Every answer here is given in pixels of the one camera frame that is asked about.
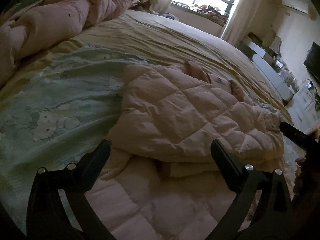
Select pink rolled duvet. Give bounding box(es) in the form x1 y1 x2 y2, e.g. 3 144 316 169
0 0 138 88

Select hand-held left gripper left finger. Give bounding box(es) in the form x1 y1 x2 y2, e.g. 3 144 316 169
26 139 118 240

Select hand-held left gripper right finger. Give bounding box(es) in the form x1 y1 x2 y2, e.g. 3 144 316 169
211 139 296 240

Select black television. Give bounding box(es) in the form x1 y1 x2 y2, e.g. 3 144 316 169
303 42 320 78

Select white air conditioner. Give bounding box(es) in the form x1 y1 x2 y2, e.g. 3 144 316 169
282 0 309 14

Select person's right hand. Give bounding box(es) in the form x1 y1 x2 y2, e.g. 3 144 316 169
294 157 310 196

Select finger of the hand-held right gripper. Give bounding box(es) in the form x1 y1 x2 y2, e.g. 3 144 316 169
279 122 313 152

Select oval vanity mirror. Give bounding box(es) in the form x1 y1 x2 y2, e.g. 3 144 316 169
264 30 282 51

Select bed with cartoon printed sheet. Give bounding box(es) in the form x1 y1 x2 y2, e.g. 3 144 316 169
0 12 308 240

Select pink quilted coat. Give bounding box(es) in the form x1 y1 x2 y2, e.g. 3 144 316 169
82 60 288 240

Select clutter of small items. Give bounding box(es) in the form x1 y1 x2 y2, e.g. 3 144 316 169
270 52 301 93

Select white dressing table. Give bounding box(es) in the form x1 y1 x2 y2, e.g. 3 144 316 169
239 32 296 103

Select white drawer cabinet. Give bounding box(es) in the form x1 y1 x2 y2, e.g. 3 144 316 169
287 84 320 133

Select clothes on window sill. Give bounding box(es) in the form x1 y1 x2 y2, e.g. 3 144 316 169
192 4 229 26

